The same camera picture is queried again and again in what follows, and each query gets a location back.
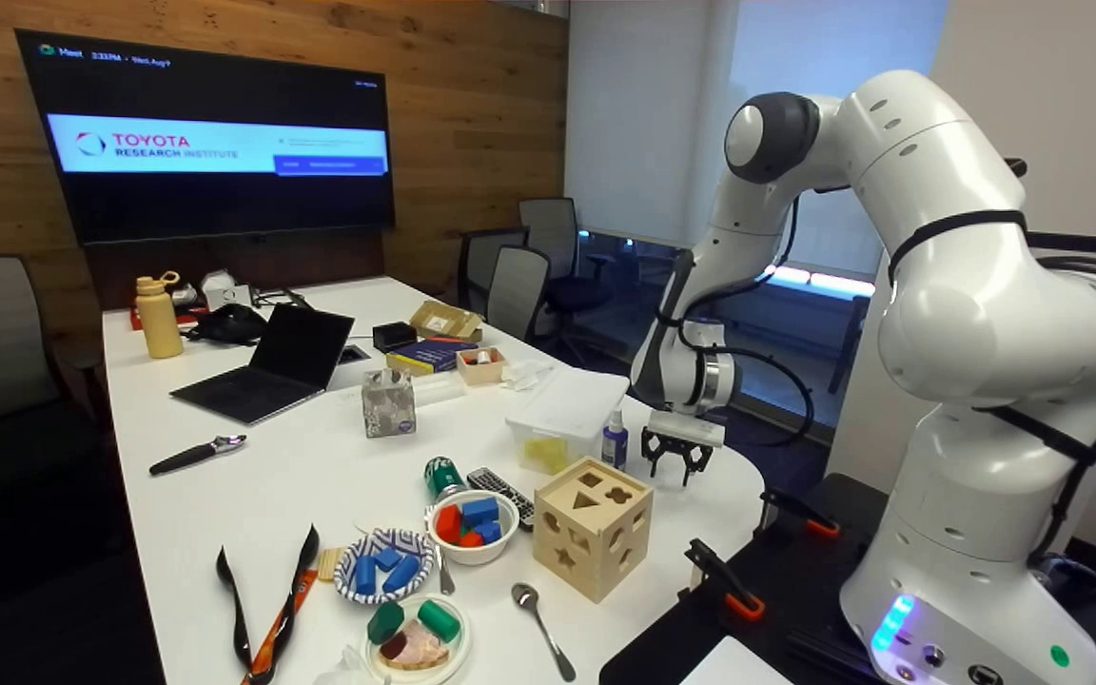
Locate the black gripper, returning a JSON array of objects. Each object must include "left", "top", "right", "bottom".
[{"left": 638, "top": 427, "right": 718, "bottom": 495}]

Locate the blue bottle with clear cap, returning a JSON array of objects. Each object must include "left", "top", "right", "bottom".
[{"left": 599, "top": 405, "right": 637, "bottom": 471}]

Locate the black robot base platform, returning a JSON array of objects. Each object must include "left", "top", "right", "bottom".
[{"left": 599, "top": 466, "right": 922, "bottom": 685}]

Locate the yellow water bottle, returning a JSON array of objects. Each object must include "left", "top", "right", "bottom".
[{"left": 131, "top": 267, "right": 188, "bottom": 361}]

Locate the wooden shape sorter cube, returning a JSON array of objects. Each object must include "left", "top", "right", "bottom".
[{"left": 530, "top": 455, "right": 656, "bottom": 606}]

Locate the yellow sponge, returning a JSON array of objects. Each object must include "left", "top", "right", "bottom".
[{"left": 522, "top": 433, "right": 579, "bottom": 475}]

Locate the clear plastic container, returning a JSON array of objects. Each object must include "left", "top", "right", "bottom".
[{"left": 501, "top": 361, "right": 637, "bottom": 478}]

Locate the grey remote control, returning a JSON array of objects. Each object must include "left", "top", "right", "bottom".
[{"left": 463, "top": 464, "right": 538, "bottom": 517}]

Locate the blue toy block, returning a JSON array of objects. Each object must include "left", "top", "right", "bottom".
[
  {"left": 456, "top": 495, "right": 506, "bottom": 532},
  {"left": 355, "top": 542, "right": 425, "bottom": 597}
]

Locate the metal spoon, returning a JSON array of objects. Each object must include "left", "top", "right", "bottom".
[{"left": 506, "top": 579, "right": 581, "bottom": 685}]

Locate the white paper sheet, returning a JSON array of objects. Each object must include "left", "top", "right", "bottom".
[{"left": 676, "top": 632, "right": 794, "bottom": 685}]

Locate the white bowl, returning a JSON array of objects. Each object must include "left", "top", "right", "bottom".
[{"left": 423, "top": 488, "right": 524, "bottom": 572}]

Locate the small open wooden box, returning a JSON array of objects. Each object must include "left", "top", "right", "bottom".
[{"left": 454, "top": 344, "right": 511, "bottom": 388}]

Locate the red toy block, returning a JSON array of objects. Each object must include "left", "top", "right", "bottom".
[{"left": 430, "top": 503, "right": 467, "bottom": 549}]

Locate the green drink can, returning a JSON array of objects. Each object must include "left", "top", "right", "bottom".
[{"left": 423, "top": 454, "right": 467, "bottom": 503}]

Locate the grey office chair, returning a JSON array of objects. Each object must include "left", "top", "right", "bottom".
[
  {"left": 485, "top": 242, "right": 556, "bottom": 344},
  {"left": 516, "top": 192, "right": 587, "bottom": 280}
]

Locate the flat cardboard box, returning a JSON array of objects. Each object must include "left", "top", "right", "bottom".
[{"left": 407, "top": 298, "right": 489, "bottom": 344}]

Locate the green toy block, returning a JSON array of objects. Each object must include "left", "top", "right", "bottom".
[
  {"left": 365, "top": 597, "right": 407, "bottom": 645},
  {"left": 416, "top": 597, "right": 463, "bottom": 643}
]

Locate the dark office chair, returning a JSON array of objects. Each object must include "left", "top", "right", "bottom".
[{"left": 456, "top": 223, "right": 530, "bottom": 312}]

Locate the small black box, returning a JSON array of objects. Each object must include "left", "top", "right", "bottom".
[{"left": 368, "top": 320, "right": 418, "bottom": 358}]

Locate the white plate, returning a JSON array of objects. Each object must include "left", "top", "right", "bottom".
[{"left": 360, "top": 594, "right": 475, "bottom": 685}]

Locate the white roller blind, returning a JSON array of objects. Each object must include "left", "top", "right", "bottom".
[{"left": 563, "top": 0, "right": 957, "bottom": 284}]

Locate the black laptop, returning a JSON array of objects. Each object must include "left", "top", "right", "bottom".
[{"left": 168, "top": 300, "right": 357, "bottom": 427}]

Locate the black cloth bag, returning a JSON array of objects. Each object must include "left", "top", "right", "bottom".
[{"left": 183, "top": 300, "right": 273, "bottom": 350}]

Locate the black marker pen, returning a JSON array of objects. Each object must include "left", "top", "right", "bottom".
[{"left": 146, "top": 429, "right": 251, "bottom": 478}]

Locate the white small device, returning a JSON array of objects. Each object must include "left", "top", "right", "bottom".
[{"left": 197, "top": 267, "right": 255, "bottom": 312}]

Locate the black clamp with orange handle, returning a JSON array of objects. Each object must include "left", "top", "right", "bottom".
[
  {"left": 681, "top": 532, "right": 773, "bottom": 626},
  {"left": 759, "top": 481, "right": 845, "bottom": 542}
]

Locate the wall-mounted TV screen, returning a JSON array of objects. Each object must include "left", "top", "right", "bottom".
[{"left": 17, "top": 26, "right": 401, "bottom": 248}]

